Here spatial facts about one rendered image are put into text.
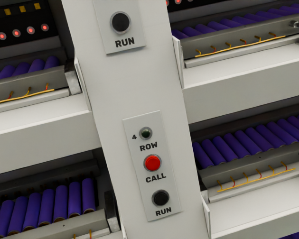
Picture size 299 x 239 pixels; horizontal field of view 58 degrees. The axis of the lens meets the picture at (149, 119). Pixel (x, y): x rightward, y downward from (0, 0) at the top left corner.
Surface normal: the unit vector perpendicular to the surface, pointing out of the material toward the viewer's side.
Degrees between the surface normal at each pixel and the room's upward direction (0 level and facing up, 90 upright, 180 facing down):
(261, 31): 106
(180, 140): 90
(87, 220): 16
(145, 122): 90
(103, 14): 90
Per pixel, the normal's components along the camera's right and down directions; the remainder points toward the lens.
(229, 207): -0.15, -0.84
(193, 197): 0.18, 0.22
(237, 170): 0.23, 0.47
